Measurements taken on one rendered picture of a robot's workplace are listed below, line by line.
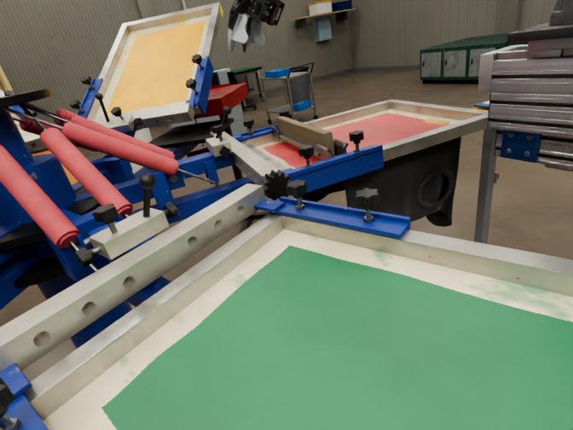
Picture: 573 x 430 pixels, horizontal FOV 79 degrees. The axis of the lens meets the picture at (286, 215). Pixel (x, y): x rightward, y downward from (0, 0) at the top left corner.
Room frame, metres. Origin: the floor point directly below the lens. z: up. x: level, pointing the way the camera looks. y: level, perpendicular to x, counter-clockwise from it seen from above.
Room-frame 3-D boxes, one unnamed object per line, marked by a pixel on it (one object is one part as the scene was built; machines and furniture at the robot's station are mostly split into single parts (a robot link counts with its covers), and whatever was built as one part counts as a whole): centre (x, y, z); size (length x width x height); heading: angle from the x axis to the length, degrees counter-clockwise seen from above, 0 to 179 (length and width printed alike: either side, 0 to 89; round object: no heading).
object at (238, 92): (2.35, 0.39, 1.06); 0.61 x 0.46 x 0.12; 168
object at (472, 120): (1.28, -0.31, 0.97); 0.79 x 0.58 x 0.04; 108
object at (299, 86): (7.91, -0.77, 0.36); 0.58 x 0.57 x 0.72; 26
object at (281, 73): (6.18, -0.43, 0.46); 0.98 x 0.57 x 0.93; 26
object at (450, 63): (7.14, -4.37, 0.33); 1.69 x 1.60 x 0.67; 27
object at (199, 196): (1.15, 0.11, 0.89); 1.24 x 0.06 x 0.06; 108
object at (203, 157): (1.11, 0.23, 1.02); 0.17 x 0.06 x 0.05; 108
